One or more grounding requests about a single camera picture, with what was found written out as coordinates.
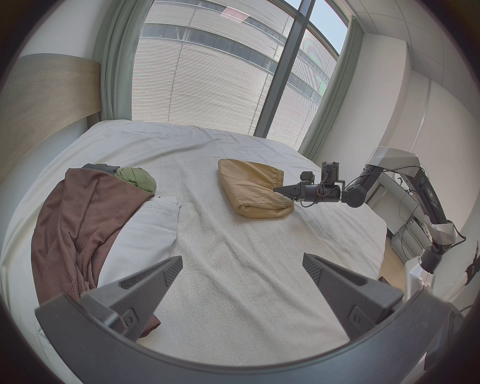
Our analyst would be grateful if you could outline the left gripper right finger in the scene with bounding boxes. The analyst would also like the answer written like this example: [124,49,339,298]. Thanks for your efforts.
[302,253,405,341]

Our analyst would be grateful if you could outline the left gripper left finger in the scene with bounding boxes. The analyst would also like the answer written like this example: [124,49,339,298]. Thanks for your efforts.
[79,256,184,343]

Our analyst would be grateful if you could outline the tan drawstring shorts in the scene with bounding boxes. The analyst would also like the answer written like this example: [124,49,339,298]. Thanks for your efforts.
[218,158,295,220]

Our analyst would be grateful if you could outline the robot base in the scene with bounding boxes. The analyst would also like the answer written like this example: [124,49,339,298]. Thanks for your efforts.
[404,255,437,302]

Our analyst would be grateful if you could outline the bed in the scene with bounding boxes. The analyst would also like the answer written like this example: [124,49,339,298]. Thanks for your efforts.
[0,53,389,370]

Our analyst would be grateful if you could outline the pale blue garment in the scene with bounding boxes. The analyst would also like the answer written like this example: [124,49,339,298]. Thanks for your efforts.
[95,196,181,289]

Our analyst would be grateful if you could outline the brown garment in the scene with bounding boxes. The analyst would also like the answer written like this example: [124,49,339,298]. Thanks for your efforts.
[31,167,162,336]

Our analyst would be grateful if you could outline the green garment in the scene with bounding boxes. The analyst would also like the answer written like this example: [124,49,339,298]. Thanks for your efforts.
[114,166,157,195]

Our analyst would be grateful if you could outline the black garment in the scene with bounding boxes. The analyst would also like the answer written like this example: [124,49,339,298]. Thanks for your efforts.
[82,163,121,175]

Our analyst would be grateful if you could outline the window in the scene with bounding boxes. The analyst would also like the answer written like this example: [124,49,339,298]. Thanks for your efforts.
[131,0,349,151]

